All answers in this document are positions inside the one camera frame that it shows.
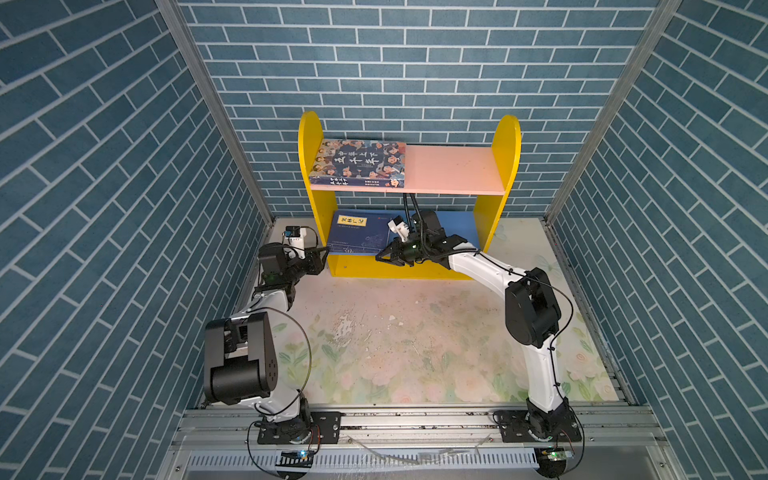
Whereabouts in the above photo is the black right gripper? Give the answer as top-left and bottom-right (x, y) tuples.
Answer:
(374, 237), (431, 268)

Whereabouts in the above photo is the blue book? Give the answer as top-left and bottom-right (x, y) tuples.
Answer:
(327, 210), (396, 256)

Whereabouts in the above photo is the colourful cartoon cover book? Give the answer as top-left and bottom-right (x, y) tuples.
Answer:
(309, 139), (407, 189)

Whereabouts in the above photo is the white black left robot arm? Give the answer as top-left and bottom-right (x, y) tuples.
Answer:
(203, 242), (328, 434)

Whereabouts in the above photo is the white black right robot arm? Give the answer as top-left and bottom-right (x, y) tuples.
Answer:
(375, 211), (583, 441)

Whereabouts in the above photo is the yellow pink blue bookshelf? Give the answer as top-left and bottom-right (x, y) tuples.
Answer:
(298, 111), (525, 292)

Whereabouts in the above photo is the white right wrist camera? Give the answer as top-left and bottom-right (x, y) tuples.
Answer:
(388, 216), (416, 243)

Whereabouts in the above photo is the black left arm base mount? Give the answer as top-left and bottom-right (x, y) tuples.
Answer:
(257, 411), (342, 446)

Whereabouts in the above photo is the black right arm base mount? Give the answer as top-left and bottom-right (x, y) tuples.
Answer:
(491, 408), (583, 443)

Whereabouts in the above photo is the aluminium left corner post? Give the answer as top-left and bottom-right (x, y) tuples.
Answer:
(156, 0), (274, 228)

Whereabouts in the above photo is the aluminium corner post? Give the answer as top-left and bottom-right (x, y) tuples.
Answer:
(544, 0), (682, 226)
(156, 0), (274, 228)

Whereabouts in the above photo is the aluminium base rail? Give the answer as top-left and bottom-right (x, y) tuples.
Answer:
(158, 403), (684, 479)

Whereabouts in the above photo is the aluminium right corner post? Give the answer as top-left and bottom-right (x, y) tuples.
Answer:
(544, 0), (682, 226)

